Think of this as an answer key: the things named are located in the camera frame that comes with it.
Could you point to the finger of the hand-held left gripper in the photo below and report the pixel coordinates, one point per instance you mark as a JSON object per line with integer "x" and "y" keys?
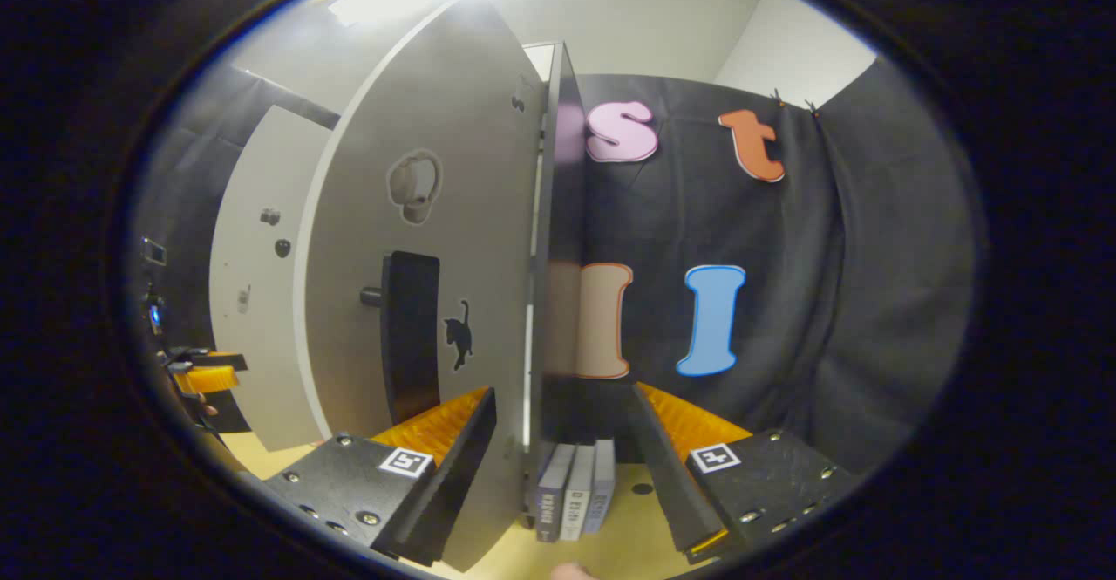
{"x": 209, "y": 378}

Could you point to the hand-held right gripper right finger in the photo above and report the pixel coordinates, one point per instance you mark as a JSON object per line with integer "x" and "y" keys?
{"x": 667, "y": 467}

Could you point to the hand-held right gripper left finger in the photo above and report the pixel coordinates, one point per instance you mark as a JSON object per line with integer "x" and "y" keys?
{"x": 458, "y": 467}

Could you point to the white shoe cabinet door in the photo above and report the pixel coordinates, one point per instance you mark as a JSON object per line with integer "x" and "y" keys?
{"x": 261, "y": 318}
{"x": 471, "y": 214}

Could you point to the white shoe cabinet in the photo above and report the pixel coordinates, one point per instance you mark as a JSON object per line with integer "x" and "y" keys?
{"x": 567, "y": 214}

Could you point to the white book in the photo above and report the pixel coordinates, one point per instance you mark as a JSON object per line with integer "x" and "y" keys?
{"x": 577, "y": 488}

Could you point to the dark blue book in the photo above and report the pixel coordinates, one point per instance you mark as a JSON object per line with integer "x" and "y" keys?
{"x": 554, "y": 493}

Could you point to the black backdrop cloth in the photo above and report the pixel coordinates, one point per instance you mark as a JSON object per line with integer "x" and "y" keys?
{"x": 854, "y": 301}

